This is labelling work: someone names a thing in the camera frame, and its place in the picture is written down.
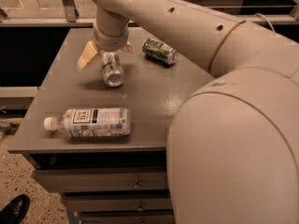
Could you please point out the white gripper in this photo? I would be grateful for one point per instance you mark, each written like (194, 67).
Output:
(112, 42)

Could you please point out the white green 7up can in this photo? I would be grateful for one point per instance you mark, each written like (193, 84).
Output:
(112, 71)

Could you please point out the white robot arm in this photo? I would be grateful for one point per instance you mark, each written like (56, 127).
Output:
(233, 146)

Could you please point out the green soda can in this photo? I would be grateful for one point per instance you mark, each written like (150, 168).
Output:
(157, 49)

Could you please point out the clear plastic water bottle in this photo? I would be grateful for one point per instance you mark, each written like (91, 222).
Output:
(91, 122)

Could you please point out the grey drawer cabinet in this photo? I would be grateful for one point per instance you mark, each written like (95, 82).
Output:
(103, 149)

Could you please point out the black leather shoe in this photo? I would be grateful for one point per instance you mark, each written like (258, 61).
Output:
(15, 211)

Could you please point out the metal railing frame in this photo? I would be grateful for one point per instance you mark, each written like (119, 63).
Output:
(73, 12)

